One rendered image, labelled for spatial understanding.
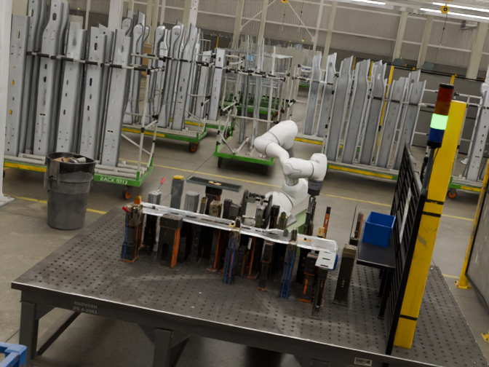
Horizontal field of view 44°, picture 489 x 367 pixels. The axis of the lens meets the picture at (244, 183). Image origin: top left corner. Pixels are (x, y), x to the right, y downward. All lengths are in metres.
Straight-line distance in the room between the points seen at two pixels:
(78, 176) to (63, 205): 0.34
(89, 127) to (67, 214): 1.89
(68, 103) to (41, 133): 0.52
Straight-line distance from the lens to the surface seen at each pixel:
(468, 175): 11.34
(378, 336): 3.47
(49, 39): 8.15
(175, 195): 4.23
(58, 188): 6.34
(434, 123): 2.97
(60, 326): 4.11
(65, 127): 8.09
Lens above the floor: 2.15
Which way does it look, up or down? 13 degrees down
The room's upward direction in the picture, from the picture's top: 9 degrees clockwise
